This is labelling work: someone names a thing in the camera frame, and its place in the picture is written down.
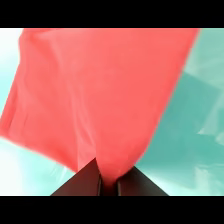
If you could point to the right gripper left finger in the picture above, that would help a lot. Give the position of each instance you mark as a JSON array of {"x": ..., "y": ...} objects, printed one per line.
[{"x": 85, "y": 181}]

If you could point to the red T-shirt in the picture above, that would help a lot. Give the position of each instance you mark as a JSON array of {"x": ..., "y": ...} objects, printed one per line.
[{"x": 100, "y": 86}]

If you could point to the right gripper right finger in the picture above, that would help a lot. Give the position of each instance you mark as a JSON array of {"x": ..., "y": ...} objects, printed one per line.
[{"x": 141, "y": 183}]

